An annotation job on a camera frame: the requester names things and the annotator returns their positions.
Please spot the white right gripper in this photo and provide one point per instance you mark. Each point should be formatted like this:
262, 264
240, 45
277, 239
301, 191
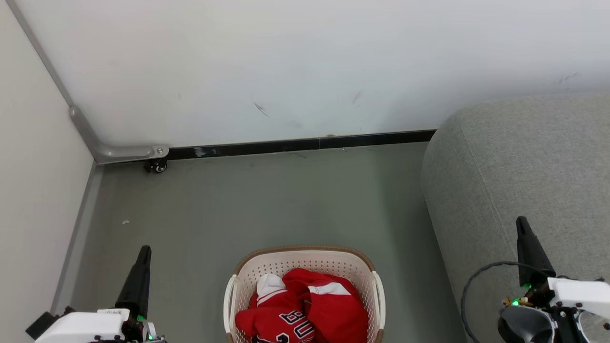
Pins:
579, 290

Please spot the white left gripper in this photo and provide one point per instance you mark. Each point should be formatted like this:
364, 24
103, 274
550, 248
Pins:
86, 328

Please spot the red garment with white stripe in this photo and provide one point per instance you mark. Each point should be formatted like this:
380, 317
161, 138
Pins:
333, 314

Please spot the grey fabric sofa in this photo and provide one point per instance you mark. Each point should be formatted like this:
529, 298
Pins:
500, 166

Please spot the black caster wheel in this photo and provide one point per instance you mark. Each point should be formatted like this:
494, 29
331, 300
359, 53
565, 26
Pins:
157, 166

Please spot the cream perforated laundry basket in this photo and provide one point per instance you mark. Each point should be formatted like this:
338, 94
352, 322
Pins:
305, 259

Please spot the black baseboard strip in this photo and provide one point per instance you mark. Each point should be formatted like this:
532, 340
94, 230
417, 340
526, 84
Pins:
286, 145

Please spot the grey wall skirting strip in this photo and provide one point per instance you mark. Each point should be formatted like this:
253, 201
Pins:
76, 238

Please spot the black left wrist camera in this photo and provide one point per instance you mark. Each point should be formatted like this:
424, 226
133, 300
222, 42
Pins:
40, 325

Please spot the grey metal foot bracket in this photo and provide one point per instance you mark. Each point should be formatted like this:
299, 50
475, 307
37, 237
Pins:
119, 152

